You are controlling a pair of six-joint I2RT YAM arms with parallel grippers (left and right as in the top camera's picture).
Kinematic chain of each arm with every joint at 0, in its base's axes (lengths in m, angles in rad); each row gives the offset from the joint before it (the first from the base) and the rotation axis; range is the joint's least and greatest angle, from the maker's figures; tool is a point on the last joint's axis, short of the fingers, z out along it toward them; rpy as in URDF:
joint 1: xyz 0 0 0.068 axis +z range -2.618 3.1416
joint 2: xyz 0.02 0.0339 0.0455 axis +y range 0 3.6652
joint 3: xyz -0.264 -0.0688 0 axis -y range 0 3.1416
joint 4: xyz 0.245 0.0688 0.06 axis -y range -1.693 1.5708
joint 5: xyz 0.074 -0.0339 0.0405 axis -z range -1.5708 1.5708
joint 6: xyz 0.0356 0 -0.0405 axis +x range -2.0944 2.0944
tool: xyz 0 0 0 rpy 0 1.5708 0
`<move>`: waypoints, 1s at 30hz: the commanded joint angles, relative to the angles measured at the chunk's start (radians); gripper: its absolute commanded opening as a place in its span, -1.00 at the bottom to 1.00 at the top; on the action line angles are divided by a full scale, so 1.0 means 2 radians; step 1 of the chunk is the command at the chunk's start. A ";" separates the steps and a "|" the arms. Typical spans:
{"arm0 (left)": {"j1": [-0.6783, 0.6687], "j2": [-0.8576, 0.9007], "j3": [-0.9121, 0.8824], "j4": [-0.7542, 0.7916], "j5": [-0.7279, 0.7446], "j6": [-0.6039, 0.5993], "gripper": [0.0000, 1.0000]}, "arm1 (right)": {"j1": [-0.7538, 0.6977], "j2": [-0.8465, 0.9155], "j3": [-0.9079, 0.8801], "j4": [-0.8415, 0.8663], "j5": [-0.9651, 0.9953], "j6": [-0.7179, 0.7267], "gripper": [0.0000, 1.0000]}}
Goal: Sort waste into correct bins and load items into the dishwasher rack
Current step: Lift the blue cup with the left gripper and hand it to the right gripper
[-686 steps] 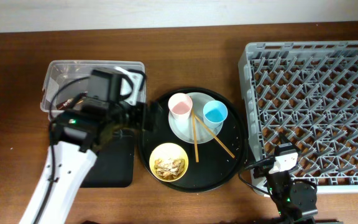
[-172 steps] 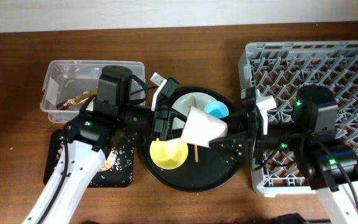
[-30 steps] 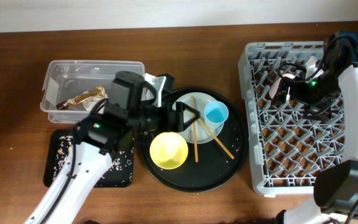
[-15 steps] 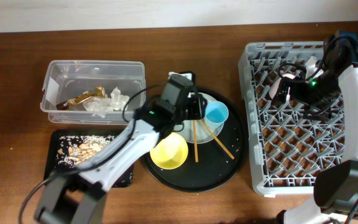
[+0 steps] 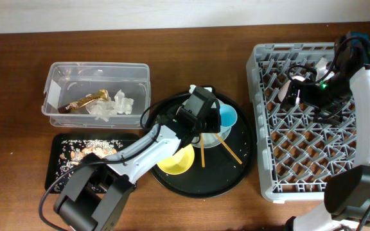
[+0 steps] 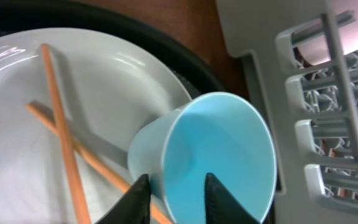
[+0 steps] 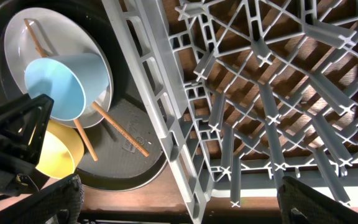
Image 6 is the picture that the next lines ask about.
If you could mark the wooden chopstick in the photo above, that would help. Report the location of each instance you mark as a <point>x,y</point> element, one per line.
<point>113,177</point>
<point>68,154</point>

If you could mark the blue cup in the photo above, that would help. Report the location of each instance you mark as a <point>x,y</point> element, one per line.
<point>218,133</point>

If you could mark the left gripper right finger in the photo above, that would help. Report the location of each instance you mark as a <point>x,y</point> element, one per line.
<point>221,207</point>

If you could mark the round black serving tray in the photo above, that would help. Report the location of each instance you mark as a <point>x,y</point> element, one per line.
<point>17,15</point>

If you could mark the grey plate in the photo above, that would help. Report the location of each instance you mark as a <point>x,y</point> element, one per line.
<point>110,89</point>

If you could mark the grey dishwasher rack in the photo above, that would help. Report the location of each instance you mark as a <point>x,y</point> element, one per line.
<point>301,64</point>

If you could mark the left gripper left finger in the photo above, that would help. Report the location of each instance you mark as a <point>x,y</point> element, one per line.
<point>133,207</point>

